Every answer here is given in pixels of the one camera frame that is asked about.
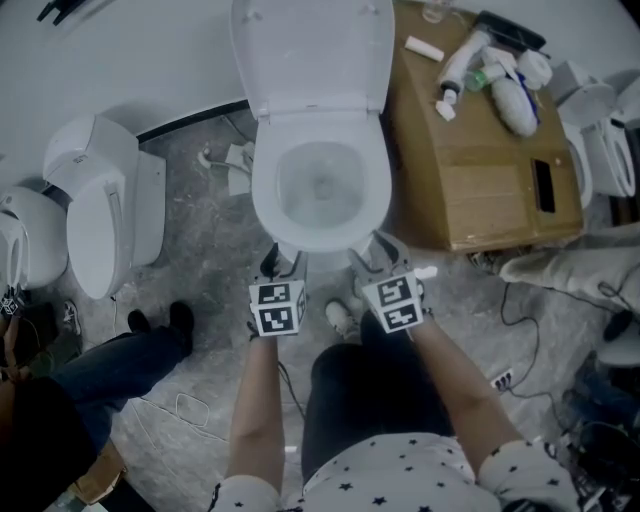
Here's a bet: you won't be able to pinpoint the another person's forearm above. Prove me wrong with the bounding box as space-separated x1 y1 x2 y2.
0 317 24 384

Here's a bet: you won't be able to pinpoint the clear plastic bottle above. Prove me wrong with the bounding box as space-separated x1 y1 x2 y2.
422 0 454 24

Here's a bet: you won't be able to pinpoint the small white toilet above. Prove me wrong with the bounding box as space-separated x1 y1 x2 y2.
0 185 70 291

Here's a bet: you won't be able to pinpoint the black wall shelf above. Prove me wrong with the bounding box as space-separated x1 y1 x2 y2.
37 0 89 26

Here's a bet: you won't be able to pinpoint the person's left forearm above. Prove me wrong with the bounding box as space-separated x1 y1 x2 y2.
225 335 286 481

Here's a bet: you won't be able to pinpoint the black tray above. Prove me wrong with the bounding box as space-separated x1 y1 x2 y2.
474 10 547 51

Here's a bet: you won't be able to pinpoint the white caulk tube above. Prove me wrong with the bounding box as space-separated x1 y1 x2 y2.
438 27 494 104

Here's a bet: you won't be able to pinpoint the large brown cardboard box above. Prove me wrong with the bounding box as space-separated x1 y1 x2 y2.
382 0 585 253

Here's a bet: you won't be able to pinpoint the small brown cardboard box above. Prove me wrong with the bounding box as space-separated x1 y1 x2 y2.
69 442 127 505

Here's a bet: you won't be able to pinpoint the white toilet paper roll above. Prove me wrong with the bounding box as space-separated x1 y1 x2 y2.
517 49 554 91

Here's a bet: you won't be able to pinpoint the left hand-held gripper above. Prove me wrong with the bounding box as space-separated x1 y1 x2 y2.
248 243 308 339

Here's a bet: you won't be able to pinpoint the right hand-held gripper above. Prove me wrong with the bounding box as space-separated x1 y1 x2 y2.
349 229 425 334

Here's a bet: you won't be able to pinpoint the person's star-print shirt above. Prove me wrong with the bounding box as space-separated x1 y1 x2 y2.
209 433 581 512

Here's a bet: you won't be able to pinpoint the white paper scrap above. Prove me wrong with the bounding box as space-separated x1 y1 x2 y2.
224 142 257 197

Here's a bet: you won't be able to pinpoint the white toilet bowl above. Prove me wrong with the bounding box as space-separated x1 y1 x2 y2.
272 141 374 275

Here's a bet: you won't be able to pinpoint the blue plastic item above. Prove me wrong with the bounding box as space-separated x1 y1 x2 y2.
514 72 544 126

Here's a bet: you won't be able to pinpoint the person's right forearm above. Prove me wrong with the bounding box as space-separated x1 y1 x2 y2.
410 319 526 474

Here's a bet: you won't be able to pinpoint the white oblong block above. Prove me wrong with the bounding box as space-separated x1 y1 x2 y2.
403 35 445 62

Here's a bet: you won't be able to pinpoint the person's black trousers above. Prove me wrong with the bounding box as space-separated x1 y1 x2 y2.
301 309 456 484

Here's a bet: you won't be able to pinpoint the white toilet with closed lid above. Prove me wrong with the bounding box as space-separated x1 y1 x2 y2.
42 113 168 301

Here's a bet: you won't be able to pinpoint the white toilet with square tank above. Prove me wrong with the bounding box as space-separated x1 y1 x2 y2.
554 59 619 211

